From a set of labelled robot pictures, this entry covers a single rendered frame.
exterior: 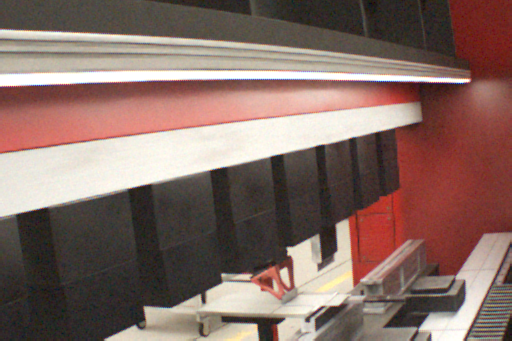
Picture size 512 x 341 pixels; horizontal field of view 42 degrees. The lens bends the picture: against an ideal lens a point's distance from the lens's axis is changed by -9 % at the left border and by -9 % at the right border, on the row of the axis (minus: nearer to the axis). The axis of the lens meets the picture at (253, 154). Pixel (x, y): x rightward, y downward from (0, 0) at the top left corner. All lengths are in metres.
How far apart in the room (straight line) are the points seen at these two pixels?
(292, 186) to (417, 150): 1.08
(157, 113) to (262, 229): 0.33
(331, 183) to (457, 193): 0.90
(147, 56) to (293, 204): 0.76
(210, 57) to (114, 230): 0.28
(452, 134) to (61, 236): 1.69
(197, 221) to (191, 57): 0.41
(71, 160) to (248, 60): 0.22
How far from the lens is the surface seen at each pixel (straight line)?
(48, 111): 0.77
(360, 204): 1.65
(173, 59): 0.60
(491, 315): 1.23
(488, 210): 2.30
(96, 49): 0.51
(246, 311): 1.55
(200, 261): 1.00
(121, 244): 0.85
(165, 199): 0.93
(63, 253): 0.77
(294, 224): 1.29
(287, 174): 1.27
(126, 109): 0.88
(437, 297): 1.43
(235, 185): 1.10
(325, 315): 1.50
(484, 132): 2.27
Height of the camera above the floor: 1.41
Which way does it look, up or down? 3 degrees down
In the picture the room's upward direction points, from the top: 6 degrees counter-clockwise
